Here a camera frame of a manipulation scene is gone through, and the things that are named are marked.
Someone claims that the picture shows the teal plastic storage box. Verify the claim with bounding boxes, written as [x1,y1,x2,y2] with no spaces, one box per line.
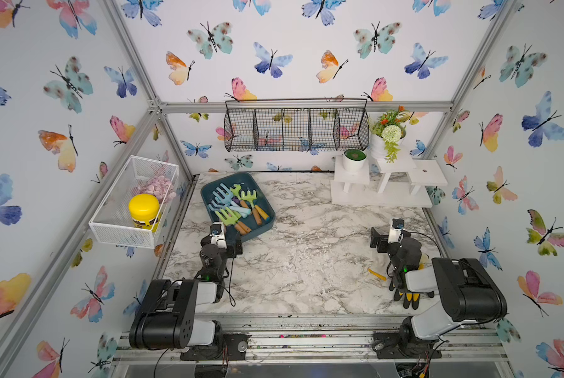
[200,173,276,243]

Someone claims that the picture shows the light blue fork rake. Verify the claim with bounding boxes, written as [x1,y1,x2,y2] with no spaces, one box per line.
[213,184,251,218]

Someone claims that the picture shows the green rake wooden handle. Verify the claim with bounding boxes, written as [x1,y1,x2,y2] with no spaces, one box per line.
[241,190,269,221]
[231,184,262,226]

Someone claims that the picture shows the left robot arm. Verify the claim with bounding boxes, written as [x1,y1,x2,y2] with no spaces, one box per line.
[128,236,243,351]

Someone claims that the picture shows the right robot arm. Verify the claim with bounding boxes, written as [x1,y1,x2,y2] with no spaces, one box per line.
[370,226,508,360]

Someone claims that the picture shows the yellow glove cuff strip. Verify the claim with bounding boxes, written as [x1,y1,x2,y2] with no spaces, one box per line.
[368,269,387,281]

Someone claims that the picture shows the yellow black work glove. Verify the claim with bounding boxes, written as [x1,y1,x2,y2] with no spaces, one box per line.
[388,268,436,310]

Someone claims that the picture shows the white tiered plant stand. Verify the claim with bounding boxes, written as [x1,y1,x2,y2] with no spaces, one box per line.
[331,153,448,208]

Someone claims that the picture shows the yellow lidded jar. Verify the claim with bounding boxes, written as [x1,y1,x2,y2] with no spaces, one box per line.
[128,194,160,232]

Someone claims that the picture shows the pink flower bunch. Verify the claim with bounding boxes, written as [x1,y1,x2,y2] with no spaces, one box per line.
[135,175,176,203]

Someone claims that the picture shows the small white pot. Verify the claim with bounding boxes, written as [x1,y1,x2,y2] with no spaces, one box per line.
[343,149,367,174]

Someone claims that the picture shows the white pot with flowers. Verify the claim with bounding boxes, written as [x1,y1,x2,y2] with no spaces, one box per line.
[368,106,410,163]

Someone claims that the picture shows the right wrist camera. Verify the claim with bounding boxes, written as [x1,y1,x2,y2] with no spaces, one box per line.
[387,218,405,243]

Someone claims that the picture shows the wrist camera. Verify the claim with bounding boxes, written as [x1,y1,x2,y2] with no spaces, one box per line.
[387,218,405,243]
[209,222,227,249]

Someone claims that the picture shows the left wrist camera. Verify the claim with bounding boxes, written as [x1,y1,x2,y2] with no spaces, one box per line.
[209,222,227,249]

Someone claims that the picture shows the white mesh wall basket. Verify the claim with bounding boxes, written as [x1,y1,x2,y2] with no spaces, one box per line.
[89,156,179,248]

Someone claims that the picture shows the black wire wall basket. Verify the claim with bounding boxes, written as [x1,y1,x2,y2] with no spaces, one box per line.
[224,98,370,155]

